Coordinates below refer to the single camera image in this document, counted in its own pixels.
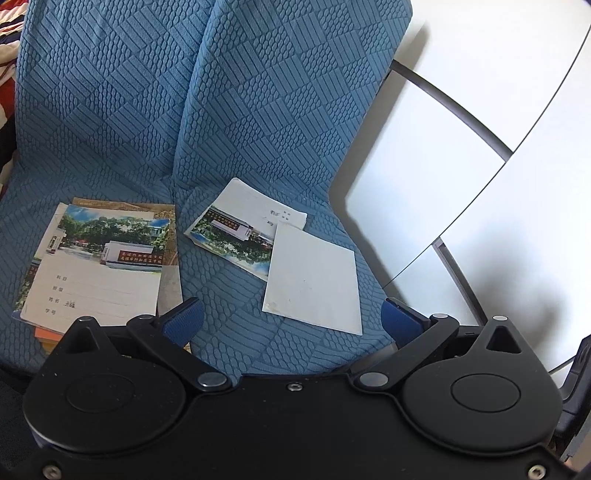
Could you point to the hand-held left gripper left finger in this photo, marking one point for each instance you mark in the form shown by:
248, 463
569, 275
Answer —
182, 318

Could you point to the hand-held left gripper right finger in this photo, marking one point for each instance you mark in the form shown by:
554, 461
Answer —
398, 321

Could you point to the landscape photo cover notebook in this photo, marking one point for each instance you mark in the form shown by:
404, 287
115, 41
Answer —
226, 226
101, 281

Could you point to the plain white notebook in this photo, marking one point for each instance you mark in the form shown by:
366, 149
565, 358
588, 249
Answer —
314, 281

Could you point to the tan painting cover book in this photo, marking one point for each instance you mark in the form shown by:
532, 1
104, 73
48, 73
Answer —
168, 210

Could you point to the white and orange book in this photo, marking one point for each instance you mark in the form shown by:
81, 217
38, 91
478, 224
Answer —
46, 339

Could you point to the blue textured sofa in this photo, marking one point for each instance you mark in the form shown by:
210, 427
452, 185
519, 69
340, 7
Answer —
258, 106

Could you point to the red black white striped blanket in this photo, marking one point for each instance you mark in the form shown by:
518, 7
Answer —
9, 41

